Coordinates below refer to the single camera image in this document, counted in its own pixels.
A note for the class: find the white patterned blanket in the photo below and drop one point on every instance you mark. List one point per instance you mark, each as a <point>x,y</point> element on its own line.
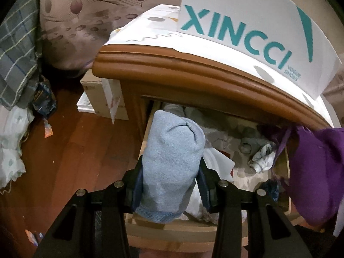
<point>10,145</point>

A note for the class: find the wooden drawer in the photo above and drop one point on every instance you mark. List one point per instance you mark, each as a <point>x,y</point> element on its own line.
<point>150,232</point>

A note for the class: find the red cloth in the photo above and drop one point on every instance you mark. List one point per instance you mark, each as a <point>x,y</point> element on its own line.
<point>227,153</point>

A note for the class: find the dark blue cloth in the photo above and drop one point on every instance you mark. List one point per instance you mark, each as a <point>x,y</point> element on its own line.
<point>271,189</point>

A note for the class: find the white shoe box teal print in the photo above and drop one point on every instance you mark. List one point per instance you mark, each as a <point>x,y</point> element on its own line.
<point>242,5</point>

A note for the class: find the white paper sheet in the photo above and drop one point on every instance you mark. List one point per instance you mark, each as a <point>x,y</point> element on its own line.
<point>217,164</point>

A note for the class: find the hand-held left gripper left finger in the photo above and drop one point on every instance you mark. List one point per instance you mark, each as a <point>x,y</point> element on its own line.
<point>133,184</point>

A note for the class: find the dark blue plastic bag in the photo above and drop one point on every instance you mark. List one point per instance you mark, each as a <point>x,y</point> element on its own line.
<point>43,99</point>

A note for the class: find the white flat box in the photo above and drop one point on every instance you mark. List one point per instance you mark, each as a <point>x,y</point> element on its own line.
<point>86,104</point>

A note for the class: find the light blue sock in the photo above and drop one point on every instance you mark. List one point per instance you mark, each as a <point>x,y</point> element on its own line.
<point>169,161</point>

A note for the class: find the cardboard box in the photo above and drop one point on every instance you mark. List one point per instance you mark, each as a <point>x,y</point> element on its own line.
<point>94,86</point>

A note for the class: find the grey patterned drawer liner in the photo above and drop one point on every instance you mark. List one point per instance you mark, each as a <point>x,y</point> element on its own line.
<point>247,177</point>

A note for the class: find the orange blue wrapper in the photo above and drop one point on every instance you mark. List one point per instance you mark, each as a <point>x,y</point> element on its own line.
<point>33,237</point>

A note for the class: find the grey plaid bedding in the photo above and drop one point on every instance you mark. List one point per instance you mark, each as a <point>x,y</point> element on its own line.
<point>16,59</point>

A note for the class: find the purple cloth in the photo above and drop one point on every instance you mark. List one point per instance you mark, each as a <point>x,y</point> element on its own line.
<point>317,166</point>

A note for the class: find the grey clothes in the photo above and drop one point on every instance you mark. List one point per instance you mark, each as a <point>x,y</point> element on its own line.
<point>250,137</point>

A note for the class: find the white patterned socks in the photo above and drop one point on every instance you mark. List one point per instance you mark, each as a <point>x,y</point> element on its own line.
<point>263,157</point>

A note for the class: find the white patterned nightstand cover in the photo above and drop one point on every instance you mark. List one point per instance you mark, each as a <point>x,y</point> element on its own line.
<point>150,29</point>

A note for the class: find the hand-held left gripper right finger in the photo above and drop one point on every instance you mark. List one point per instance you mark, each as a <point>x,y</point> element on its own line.
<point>203,184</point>

